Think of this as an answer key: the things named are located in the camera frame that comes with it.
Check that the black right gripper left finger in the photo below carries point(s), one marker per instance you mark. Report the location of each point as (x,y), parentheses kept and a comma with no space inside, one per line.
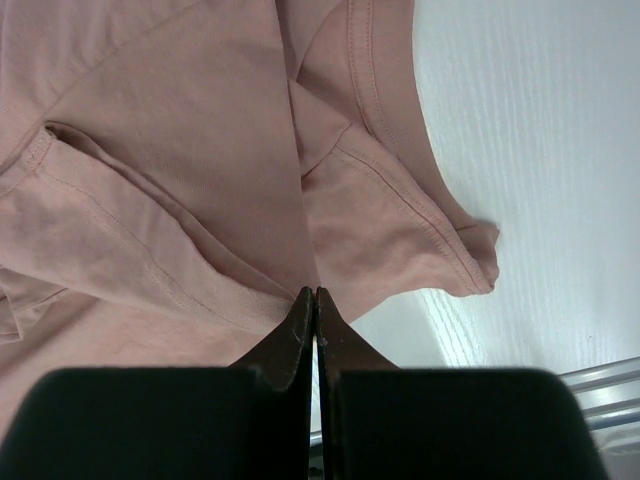
(250,420)

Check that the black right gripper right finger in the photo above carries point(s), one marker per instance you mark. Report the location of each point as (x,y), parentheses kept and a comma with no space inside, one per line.
(383,422)

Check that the dusty pink t-shirt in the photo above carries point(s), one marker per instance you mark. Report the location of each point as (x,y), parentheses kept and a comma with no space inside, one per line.
(173,173)

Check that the aluminium frame rail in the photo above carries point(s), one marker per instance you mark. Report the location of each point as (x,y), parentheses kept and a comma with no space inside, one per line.
(608,396)

